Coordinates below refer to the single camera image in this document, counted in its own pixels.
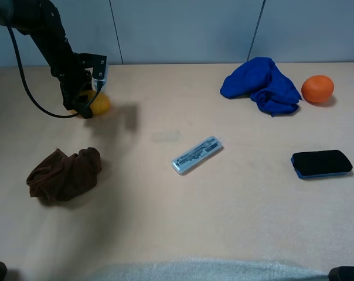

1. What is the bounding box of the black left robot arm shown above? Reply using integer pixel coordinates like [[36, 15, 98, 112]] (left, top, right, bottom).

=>
[[0, 1, 108, 119]]

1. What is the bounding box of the blue crumpled cloth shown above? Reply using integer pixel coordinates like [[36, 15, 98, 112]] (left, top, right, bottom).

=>
[[220, 57, 302, 116]]

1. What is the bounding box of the black blue board eraser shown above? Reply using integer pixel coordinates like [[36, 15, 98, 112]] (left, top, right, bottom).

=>
[[291, 150, 353, 179]]

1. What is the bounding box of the brown crumpled cloth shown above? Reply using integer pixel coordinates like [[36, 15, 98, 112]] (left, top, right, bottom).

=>
[[26, 147, 102, 202]]

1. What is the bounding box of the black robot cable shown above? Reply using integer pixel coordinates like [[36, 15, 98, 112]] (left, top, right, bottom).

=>
[[6, 26, 103, 119]]

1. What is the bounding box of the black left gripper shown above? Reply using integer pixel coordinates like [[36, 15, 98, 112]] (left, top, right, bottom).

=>
[[60, 53, 107, 119]]

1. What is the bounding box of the orange round fruit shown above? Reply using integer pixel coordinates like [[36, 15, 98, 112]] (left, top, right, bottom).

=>
[[301, 75, 335, 103]]

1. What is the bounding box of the clear plastic tool case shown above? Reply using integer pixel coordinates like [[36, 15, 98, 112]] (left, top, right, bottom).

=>
[[172, 136, 223, 174]]

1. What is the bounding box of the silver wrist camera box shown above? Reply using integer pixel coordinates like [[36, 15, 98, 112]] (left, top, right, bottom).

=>
[[93, 64, 109, 90]]

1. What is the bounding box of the grey foam pad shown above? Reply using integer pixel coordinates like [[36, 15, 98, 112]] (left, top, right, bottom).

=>
[[82, 258, 329, 280]]

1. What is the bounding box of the yellow lemon fruit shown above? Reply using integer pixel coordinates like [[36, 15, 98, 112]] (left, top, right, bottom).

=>
[[85, 90, 111, 117]]

